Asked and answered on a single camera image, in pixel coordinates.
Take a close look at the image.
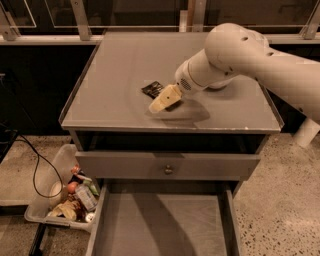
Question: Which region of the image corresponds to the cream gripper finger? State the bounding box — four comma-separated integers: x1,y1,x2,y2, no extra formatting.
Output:
149,99,166,113

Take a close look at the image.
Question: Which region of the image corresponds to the black rxbar chocolate wrapper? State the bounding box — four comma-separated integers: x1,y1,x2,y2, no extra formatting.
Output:
141,81,164,99

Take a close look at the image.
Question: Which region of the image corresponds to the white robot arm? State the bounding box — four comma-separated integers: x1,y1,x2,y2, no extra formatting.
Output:
149,23,320,122

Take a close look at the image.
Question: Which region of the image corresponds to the grey drawer cabinet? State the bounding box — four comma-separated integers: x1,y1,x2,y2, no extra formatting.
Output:
60,32,283,189

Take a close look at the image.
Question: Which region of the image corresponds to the grey top drawer with knob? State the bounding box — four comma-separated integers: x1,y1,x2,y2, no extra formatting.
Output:
76,151,260,181

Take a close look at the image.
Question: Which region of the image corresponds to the grey open middle drawer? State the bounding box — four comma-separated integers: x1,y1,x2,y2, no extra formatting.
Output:
85,181,244,256

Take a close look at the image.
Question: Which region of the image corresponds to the white ceramic bowl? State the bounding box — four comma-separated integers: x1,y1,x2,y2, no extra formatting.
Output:
208,79,232,90

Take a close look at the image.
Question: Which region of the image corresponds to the green packet in bin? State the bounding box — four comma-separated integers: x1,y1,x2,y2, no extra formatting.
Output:
83,180,99,196

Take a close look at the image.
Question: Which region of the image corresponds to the plastic bottle in bin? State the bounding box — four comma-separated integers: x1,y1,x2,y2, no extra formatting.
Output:
75,184,97,212

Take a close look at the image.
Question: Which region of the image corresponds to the orange fruit in bin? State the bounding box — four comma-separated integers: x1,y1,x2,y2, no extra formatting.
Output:
67,181,79,194

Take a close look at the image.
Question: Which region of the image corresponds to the clear plastic storage bin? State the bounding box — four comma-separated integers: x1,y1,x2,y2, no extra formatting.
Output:
24,144,105,232

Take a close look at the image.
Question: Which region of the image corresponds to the yellow snack bag in bin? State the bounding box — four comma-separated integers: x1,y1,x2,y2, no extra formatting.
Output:
48,200,81,221

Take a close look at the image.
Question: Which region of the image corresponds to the metal railing frame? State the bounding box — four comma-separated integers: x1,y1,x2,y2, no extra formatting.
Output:
0,0,320,44

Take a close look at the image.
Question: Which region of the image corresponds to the white post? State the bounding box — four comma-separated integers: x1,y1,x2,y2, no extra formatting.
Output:
293,118,320,147

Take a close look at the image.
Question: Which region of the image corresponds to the black cable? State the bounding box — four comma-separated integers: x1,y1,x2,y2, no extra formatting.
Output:
0,121,64,199

